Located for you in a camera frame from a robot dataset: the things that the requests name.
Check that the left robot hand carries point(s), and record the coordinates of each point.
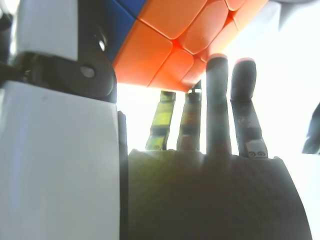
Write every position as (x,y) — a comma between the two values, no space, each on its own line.
(62,162)

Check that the Rubik's cube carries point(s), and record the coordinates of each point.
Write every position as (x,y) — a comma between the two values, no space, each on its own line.
(160,45)

